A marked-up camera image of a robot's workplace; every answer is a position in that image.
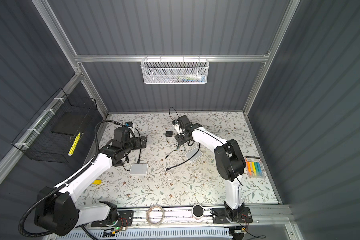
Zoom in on small yellow block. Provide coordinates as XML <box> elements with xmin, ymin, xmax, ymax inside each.
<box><xmin>93</xmin><ymin>180</ymin><xmax>102</xmax><ymax>185</ymax></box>

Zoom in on aluminium front rail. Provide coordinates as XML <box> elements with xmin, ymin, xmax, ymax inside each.
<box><xmin>52</xmin><ymin>205</ymin><xmax>293</xmax><ymax>230</ymax></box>

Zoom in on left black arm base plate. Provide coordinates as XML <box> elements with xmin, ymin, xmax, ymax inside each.
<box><xmin>91</xmin><ymin>211</ymin><xmax>135</xmax><ymax>231</ymax></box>

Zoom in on black foam pad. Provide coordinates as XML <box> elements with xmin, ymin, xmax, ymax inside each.
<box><xmin>51</xmin><ymin>113</ymin><xmax>91</xmax><ymax>136</ymax></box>

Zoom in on black power adapter thin cord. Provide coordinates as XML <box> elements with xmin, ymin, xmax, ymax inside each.
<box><xmin>113</xmin><ymin>127</ymin><xmax>143</xmax><ymax>172</ymax></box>

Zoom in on yellow green marker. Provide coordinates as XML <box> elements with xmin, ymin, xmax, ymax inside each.
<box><xmin>68</xmin><ymin>133</ymin><xmax>82</xmax><ymax>156</ymax></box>

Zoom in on clear tape roll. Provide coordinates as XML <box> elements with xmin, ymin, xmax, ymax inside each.
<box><xmin>146</xmin><ymin>205</ymin><xmax>165</xmax><ymax>226</ymax></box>

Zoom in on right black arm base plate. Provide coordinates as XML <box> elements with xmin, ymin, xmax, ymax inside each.
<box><xmin>210</xmin><ymin>207</ymin><xmax>253</xmax><ymax>224</ymax></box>

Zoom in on black wire basket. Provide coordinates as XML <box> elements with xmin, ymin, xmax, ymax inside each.
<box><xmin>12</xmin><ymin>91</ymin><xmax>98</xmax><ymax>164</ymax></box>

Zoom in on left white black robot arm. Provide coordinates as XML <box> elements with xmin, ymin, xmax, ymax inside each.
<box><xmin>18</xmin><ymin>121</ymin><xmax>147</xmax><ymax>238</ymax></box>

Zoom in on long black ethernet cable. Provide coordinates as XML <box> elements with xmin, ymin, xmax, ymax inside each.
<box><xmin>165</xmin><ymin>142</ymin><xmax>201</xmax><ymax>172</ymax></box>

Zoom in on white wire mesh basket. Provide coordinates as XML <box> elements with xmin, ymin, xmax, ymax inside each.
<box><xmin>141</xmin><ymin>59</ymin><xmax>210</xmax><ymax>85</ymax></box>

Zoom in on pack of coloured markers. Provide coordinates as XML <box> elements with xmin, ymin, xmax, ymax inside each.
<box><xmin>245</xmin><ymin>156</ymin><xmax>264</xmax><ymax>178</ymax></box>

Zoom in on white network switch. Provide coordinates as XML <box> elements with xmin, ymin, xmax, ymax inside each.
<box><xmin>186</xmin><ymin>148</ymin><xmax>203</xmax><ymax>163</ymax></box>
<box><xmin>130</xmin><ymin>163</ymin><xmax>149</xmax><ymax>176</ymax></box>

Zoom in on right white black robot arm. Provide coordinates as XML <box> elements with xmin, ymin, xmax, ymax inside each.
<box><xmin>172</xmin><ymin>115</ymin><xmax>246</xmax><ymax>222</ymax></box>

